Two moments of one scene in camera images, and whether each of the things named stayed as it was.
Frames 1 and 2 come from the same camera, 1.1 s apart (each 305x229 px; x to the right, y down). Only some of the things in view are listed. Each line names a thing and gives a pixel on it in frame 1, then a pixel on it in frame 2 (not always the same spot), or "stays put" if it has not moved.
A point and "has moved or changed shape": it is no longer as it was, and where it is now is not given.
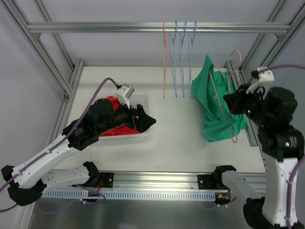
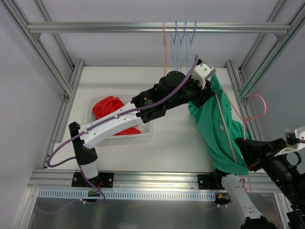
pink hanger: (235, 139) to (249, 191)
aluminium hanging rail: (162, 26) stays put
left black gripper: (137, 118) to (198, 93)
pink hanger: (164, 59) stays put
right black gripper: (239, 103) to (266, 155)
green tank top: (210, 86) has moved or changed shape
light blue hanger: (190, 43) stays put
